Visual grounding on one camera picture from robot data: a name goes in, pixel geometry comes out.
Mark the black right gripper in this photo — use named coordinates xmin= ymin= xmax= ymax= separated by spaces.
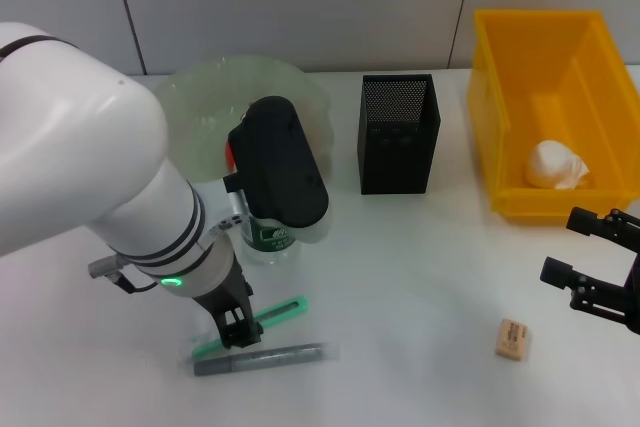
xmin=539 ymin=205 xmax=640 ymax=334

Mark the beige eraser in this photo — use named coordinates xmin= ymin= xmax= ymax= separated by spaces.
xmin=494 ymin=317 xmax=532 ymax=362

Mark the green glass fruit plate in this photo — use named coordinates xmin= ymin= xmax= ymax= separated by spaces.
xmin=152 ymin=54 xmax=335 ymax=183

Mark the yellow plastic bin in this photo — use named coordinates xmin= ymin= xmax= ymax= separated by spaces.
xmin=467 ymin=9 xmax=640 ymax=224

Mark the silver grey marker pen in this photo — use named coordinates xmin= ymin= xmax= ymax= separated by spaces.
xmin=193 ymin=342 xmax=341 ymax=377

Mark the clear green-label water bottle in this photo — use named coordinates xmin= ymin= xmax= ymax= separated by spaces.
xmin=239 ymin=214 xmax=301 ymax=267

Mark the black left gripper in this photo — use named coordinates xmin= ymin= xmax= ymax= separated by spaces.
xmin=191 ymin=265 xmax=265 ymax=350

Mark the black mesh pen holder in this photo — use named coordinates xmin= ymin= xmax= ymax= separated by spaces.
xmin=356 ymin=73 xmax=442 ymax=196

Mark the left arm connector cable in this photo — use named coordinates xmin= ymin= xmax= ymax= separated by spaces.
xmin=87 ymin=255 xmax=167 ymax=294

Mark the mint green utility knife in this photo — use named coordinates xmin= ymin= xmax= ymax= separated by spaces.
xmin=178 ymin=296 xmax=309 ymax=362

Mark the white paper ball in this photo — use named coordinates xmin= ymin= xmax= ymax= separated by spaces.
xmin=524 ymin=139 xmax=594 ymax=192

